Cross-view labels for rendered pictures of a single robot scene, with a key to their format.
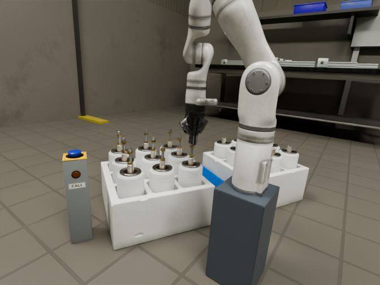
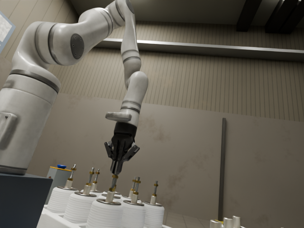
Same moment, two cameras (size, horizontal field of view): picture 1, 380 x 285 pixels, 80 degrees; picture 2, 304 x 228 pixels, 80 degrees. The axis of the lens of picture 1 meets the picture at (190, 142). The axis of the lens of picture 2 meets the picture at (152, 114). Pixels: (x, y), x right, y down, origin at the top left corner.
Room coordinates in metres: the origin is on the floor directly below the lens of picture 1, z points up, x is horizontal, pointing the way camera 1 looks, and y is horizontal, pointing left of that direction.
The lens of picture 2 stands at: (0.66, -0.60, 0.33)
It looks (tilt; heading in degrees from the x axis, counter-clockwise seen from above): 20 degrees up; 66
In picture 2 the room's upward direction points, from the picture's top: 11 degrees clockwise
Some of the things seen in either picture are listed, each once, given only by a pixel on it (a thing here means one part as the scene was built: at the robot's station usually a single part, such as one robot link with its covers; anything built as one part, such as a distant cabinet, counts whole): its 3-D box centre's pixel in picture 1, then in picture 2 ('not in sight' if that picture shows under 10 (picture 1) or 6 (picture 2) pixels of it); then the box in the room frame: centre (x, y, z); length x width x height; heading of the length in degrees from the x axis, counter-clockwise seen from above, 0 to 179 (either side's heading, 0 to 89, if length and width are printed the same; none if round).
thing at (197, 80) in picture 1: (199, 66); (135, 92); (0.84, -0.02, 0.62); 0.09 x 0.07 x 0.15; 87
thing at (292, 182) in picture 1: (250, 175); not in sight; (1.14, -0.34, 0.09); 0.39 x 0.39 x 0.18; 29
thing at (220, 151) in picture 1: (221, 158); not in sight; (1.18, -0.18, 0.16); 0.10 x 0.10 x 0.18
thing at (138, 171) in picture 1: (130, 171); (67, 188); (0.74, 0.20, 0.25); 0.08 x 0.08 x 0.01
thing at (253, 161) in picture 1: (251, 158); (16, 125); (0.57, -0.17, 0.39); 0.09 x 0.09 x 0.17; 56
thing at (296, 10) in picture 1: (309, 11); not in sight; (3.29, -1.44, 1.48); 0.36 x 0.25 x 0.12; 56
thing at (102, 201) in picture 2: (190, 164); (108, 202); (0.84, -0.01, 0.25); 0.08 x 0.08 x 0.01
